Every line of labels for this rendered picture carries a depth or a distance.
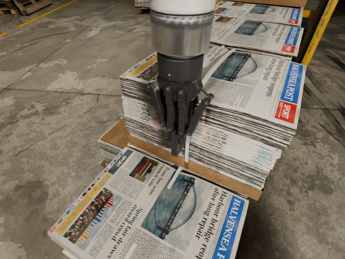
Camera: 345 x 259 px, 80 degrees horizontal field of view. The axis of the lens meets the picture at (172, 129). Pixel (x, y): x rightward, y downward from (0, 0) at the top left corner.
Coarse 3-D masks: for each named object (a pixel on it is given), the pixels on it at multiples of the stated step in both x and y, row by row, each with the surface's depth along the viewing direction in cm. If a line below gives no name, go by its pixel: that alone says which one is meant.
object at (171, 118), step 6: (168, 84) 36; (168, 90) 36; (168, 96) 37; (168, 102) 38; (174, 102) 39; (168, 108) 39; (174, 108) 40; (168, 114) 40; (174, 114) 41; (168, 120) 41; (174, 120) 42; (168, 126) 42
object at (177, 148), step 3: (177, 132) 43; (177, 138) 43; (174, 141) 44; (177, 141) 43; (174, 144) 45; (177, 144) 44; (174, 147) 45; (177, 147) 45; (180, 147) 47; (174, 150) 46; (177, 150) 45; (180, 150) 48; (174, 153) 46; (177, 153) 46; (177, 156) 47
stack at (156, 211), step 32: (128, 160) 58; (160, 160) 60; (96, 192) 50; (128, 192) 50; (160, 192) 51; (192, 192) 51; (224, 192) 51; (64, 224) 45; (96, 224) 45; (128, 224) 45; (160, 224) 45; (192, 224) 45; (224, 224) 45; (96, 256) 40; (128, 256) 40; (160, 256) 40; (192, 256) 40; (224, 256) 40
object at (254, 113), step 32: (256, 64) 51; (288, 64) 51; (224, 96) 40; (256, 96) 40; (288, 96) 40; (224, 128) 41; (256, 128) 37; (288, 128) 34; (224, 160) 45; (256, 160) 41
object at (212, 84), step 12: (216, 60) 53; (228, 60) 53; (204, 72) 48; (216, 72) 48; (228, 72) 48; (204, 84) 44; (216, 84) 44; (192, 108) 42; (192, 144) 47; (192, 156) 50
